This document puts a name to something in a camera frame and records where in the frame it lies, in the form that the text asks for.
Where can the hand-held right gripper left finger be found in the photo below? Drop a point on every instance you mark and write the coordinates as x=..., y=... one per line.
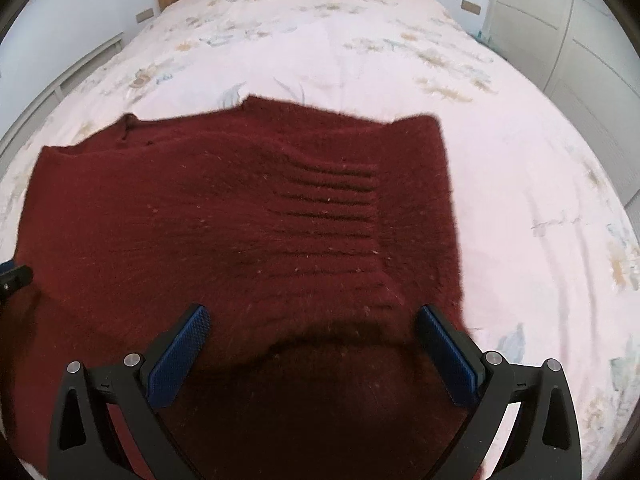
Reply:
x=182, y=345

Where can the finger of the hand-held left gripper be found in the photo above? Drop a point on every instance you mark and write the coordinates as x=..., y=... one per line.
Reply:
x=15, y=279

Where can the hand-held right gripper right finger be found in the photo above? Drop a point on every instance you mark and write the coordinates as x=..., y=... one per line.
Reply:
x=450, y=355

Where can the dark red knitted sweater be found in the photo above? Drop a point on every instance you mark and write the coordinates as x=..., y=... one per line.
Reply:
x=225, y=220

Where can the bed with floral sheet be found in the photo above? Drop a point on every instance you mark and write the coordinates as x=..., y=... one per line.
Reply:
x=525, y=160

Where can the teal item on nightstand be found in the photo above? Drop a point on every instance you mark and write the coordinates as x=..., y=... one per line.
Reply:
x=484, y=39

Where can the white wardrobe doors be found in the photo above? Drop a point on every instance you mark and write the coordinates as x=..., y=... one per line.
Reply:
x=575, y=25

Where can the beige wall socket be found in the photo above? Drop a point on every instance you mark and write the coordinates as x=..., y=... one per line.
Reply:
x=145, y=14
x=471, y=6

